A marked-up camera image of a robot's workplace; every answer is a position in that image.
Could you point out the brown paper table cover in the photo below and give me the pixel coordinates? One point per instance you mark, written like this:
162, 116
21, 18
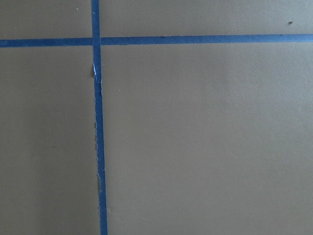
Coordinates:
200, 139

